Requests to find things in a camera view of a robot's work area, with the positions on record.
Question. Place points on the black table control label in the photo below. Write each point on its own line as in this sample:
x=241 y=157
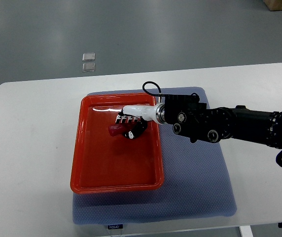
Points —
x=115 y=227

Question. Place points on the red pepper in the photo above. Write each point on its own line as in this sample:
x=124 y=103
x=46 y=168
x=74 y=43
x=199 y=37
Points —
x=118 y=129

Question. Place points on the red plastic tray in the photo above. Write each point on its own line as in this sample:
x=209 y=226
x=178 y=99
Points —
x=103 y=163

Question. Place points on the white table leg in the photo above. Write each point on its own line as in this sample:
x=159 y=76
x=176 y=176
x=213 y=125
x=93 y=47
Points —
x=245 y=231

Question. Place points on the blue-grey textured mat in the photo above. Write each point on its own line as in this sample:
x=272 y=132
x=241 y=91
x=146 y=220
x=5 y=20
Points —
x=196 y=185

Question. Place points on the upper silver floor plate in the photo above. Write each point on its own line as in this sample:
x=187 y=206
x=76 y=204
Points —
x=90 y=56

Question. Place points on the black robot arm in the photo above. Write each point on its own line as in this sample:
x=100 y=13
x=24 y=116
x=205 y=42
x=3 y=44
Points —
x=191 y=118

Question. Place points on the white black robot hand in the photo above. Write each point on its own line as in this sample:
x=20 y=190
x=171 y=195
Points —
x=134 y=127

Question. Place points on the cardboard box corner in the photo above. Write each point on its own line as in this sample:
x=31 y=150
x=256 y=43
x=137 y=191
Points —
x=273 y=5

